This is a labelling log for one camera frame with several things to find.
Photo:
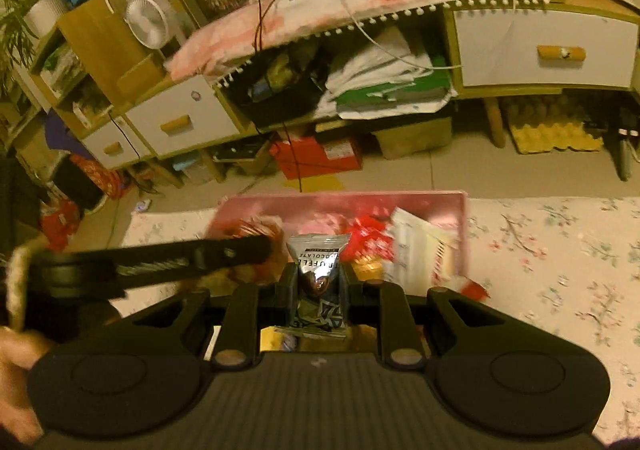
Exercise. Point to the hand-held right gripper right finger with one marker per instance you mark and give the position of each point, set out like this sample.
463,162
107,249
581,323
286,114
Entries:
348,297

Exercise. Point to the small white drawer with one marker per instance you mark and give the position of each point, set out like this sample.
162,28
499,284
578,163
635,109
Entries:
112,145

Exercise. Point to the red storage box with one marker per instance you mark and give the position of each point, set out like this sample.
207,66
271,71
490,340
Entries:
315,157

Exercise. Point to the pink cardboard box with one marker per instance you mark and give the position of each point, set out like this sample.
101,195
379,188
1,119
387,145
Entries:
300,210

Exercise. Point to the orange snack packet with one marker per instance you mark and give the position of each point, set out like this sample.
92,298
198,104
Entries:
250,230

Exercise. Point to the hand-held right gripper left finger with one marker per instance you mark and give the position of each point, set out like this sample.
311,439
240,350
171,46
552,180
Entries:
290,297

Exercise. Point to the floral tablecloth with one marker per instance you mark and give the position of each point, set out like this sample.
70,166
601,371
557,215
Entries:
550,270

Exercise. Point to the white yellow snack packet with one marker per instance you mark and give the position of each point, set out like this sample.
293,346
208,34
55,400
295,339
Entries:
425,250

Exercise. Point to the person's left hand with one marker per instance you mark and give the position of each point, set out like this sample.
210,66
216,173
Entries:
17,380

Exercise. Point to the red meat snack packet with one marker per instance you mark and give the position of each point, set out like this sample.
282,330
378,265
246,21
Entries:
370,237

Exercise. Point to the black bag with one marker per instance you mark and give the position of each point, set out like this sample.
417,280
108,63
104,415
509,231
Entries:
280,90

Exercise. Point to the yellow egg tray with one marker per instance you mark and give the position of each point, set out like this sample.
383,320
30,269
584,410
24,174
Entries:
555,132

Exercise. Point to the brown cardboard box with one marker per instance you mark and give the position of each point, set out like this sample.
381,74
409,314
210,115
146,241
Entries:
412,137

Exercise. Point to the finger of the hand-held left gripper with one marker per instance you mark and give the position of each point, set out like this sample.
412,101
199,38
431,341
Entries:
200,257

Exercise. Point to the silver chocolate snack packet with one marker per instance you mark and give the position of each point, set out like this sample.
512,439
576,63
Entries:
316,275

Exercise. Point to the brown wooden box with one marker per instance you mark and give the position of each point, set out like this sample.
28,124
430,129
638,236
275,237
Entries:
105,45

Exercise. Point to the white desk fan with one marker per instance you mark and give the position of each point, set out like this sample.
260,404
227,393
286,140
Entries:
147,12

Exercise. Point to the pink cloth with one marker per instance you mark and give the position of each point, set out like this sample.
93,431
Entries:
325,5

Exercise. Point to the wooden bookshelf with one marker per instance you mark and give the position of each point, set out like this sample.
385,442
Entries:
55,80

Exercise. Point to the stack of papers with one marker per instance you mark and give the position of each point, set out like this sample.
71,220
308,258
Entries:
385,80

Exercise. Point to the wooden cabinet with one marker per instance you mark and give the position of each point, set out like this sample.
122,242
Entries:
450,10

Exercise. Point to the red patterned bag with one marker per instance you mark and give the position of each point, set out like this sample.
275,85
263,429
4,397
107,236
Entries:
95,180

